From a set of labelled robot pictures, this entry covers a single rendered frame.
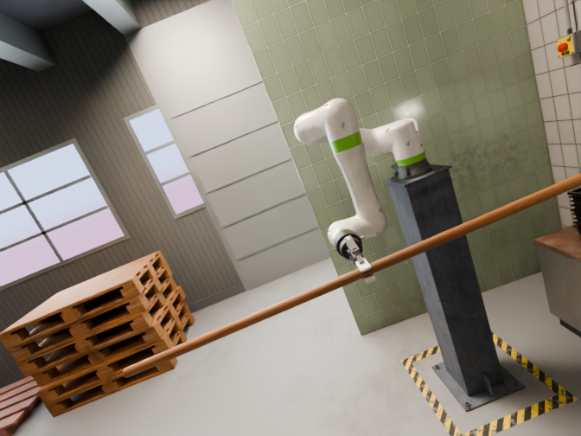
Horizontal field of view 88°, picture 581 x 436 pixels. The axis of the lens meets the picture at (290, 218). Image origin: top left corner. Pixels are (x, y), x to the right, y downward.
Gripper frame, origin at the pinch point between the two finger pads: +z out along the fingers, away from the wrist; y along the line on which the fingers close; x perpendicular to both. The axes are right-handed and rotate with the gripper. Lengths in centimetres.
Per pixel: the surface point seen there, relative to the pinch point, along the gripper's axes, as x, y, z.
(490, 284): -91, 115, -119
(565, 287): -95, 84, -57
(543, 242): -96, 61, -65
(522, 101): -144, 0, -120
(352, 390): 30, 112, -75
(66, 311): 241, 10, -163
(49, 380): 296, 63, -164
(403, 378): -1, 114, -71
